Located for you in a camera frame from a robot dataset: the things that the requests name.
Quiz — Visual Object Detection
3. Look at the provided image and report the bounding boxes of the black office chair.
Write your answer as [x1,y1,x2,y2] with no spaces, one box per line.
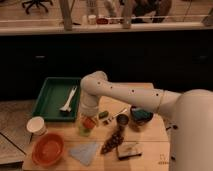
[22,0,53,14]

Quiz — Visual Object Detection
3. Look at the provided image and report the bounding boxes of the teal sponge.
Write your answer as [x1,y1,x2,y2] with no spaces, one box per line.
[133,109,153,120]

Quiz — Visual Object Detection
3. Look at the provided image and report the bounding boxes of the dark brown bowl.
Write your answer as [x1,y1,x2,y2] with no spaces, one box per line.
[130,106,153,126]

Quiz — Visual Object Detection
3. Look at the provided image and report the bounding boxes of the green plastic cup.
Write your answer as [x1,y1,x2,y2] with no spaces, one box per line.
[78,121,92,137]

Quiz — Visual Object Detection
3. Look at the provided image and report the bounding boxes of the red apple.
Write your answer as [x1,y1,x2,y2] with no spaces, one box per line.
[83,117,96,129]

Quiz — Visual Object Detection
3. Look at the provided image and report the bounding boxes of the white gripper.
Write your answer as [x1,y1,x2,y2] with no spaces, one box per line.
[79,102,99,117]

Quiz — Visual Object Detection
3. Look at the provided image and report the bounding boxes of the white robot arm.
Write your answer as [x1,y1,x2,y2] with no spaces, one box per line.
[80,71,213,171]

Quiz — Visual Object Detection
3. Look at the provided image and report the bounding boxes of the grey folded cloth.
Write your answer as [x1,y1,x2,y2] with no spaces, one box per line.
[69,142,99,166]

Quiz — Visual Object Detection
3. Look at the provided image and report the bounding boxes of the white paper cup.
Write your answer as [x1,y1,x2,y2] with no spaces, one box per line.
[26,116,46,135]

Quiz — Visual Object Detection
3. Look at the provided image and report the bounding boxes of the green plastic tray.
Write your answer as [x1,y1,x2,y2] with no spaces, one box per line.
[32,77,81,122]

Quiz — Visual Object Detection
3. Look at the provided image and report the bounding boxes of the white spatula utensil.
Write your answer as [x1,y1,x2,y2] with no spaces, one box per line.
[60,86,77,112]

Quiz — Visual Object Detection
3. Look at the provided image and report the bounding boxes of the wooden tabletop board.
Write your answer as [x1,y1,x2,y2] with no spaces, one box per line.
[22,114,170,171]

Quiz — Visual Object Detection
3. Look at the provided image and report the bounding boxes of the orange bowl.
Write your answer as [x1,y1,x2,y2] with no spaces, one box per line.
[32,133,64,167]

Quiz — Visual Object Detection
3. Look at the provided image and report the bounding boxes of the metal measuring cup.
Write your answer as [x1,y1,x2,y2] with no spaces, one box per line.
[103,108,129,130]

